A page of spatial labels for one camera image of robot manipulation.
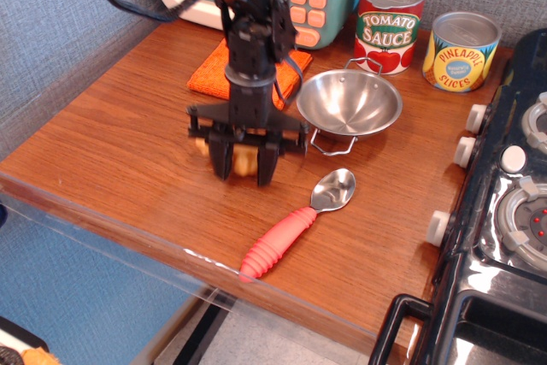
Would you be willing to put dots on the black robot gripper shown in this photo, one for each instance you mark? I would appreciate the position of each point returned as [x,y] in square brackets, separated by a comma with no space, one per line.
[248,117]

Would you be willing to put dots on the toy chicken wing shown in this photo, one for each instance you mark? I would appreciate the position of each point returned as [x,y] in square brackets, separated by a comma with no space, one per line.
[244,160]

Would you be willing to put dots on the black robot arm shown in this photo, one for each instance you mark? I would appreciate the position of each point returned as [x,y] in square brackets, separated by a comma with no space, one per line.
[259,36]

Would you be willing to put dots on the orange red cloth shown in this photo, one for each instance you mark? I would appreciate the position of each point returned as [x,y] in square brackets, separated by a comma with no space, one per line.
[209,79]

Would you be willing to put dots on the clear acrylic table guard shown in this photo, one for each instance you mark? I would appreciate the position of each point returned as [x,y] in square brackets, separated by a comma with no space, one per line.
[204,233]

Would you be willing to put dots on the tomato sauce can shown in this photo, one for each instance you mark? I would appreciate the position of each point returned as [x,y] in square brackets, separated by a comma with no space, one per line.
[386,32]

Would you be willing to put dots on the pineapple slices can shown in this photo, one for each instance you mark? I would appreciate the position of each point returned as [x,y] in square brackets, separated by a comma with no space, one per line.
[460,51]

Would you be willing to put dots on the black toy stove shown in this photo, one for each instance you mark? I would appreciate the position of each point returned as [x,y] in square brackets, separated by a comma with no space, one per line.
[489,288]

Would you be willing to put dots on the orange object at bottom left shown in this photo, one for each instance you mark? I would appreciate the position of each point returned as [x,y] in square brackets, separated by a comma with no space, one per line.
[38,356]

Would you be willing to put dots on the spoon with red handle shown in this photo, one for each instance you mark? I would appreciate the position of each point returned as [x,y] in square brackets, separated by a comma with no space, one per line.
[331,193]

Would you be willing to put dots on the small steel bowl with handles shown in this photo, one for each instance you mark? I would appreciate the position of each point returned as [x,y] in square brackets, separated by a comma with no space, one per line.
[348,104]

